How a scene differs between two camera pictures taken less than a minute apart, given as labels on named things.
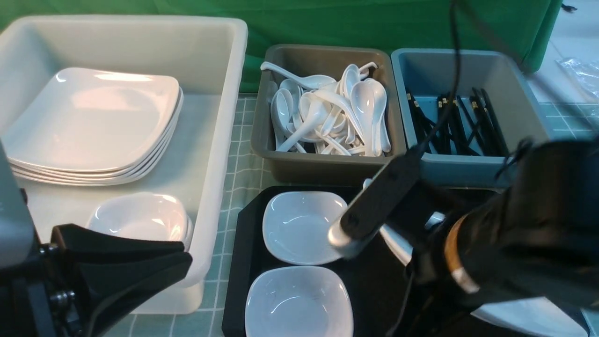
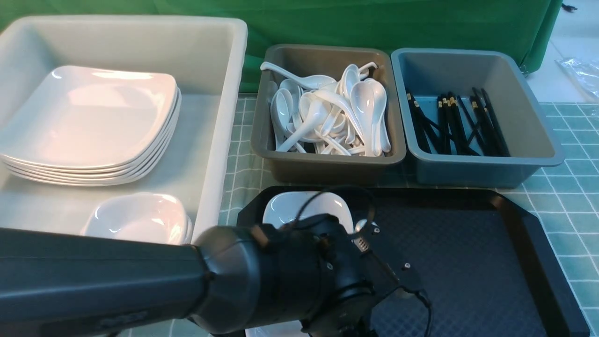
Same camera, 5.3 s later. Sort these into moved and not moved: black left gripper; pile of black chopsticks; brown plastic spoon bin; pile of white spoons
Moved: black left gripper
Not moved: pile of black chopsticks; pile of white spoons; brown plastic spoon bin
